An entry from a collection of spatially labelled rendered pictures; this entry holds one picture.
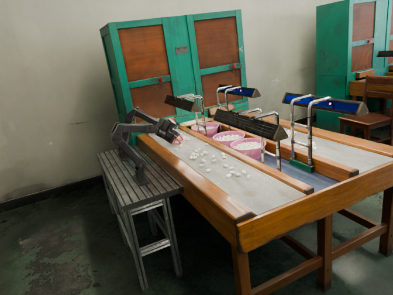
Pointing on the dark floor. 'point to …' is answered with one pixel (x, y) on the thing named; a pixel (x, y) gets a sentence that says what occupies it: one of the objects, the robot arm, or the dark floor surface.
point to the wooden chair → (369, 120)
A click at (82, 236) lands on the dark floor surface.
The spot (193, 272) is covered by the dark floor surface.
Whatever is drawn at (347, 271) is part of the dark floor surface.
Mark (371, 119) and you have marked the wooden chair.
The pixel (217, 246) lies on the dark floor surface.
